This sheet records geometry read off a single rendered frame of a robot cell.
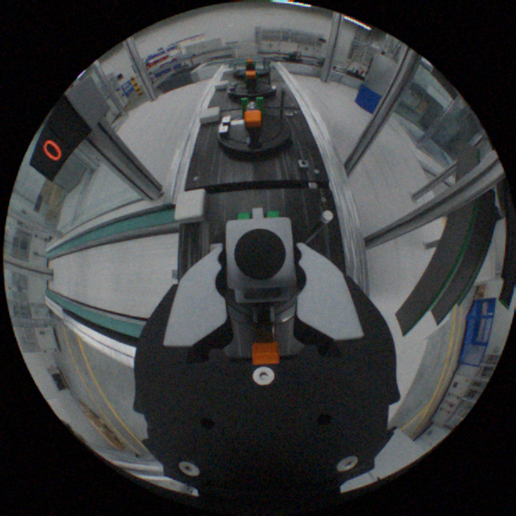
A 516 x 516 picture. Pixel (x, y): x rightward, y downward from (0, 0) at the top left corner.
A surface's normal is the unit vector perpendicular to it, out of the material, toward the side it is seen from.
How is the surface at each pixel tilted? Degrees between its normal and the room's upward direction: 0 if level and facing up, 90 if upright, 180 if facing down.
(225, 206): 0
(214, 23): 90
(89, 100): 90
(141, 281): 0
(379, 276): 0
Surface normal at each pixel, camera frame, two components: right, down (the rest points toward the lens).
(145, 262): 0.00, -0.16
